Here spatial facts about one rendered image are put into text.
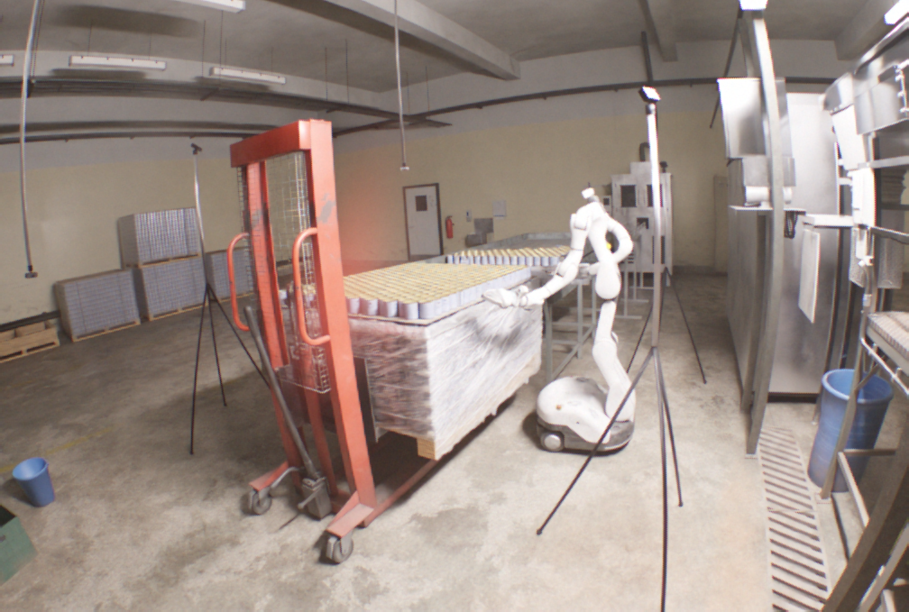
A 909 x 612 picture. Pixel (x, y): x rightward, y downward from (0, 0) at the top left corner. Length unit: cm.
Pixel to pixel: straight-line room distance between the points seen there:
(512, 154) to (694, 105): 421
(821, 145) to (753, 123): 72
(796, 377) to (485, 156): 851
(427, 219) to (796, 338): 937
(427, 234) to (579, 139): 451
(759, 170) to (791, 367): 156
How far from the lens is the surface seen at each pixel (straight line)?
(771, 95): 278
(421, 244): 1147
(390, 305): 205
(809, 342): 370
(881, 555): 119
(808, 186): 351
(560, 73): 1012
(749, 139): 303
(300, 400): 259
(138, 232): 901
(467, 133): 1077
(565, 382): 320
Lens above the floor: 167
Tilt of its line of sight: 9 degrees down
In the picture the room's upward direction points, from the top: 4 degrees counter-clockwise
